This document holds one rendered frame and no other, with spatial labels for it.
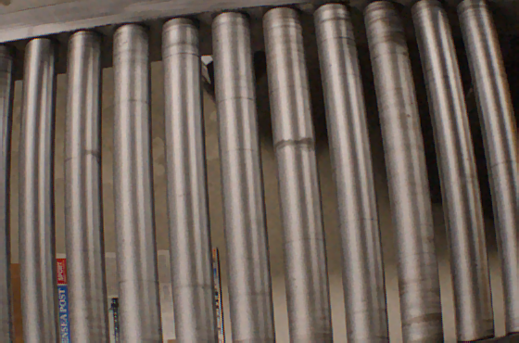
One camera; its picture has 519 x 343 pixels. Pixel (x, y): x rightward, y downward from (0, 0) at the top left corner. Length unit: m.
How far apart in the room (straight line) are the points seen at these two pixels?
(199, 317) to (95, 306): 0.12
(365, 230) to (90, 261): 0.32
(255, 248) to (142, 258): 0.13
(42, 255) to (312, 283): 0.32
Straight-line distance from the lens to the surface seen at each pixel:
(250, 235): 1.00
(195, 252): 1.01
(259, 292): 0.99
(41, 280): 1.04
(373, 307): 0.98
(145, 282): 1.01
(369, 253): 1.00
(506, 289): 1.02
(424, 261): 1.00
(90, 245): 1.03
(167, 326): 1.81
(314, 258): 1.00
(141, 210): 1.03
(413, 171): 1.03
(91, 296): 1.02
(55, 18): 1.17
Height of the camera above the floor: 1.76
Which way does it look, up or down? 68 degrees down
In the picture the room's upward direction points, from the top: 10 degrees counter-clockwise
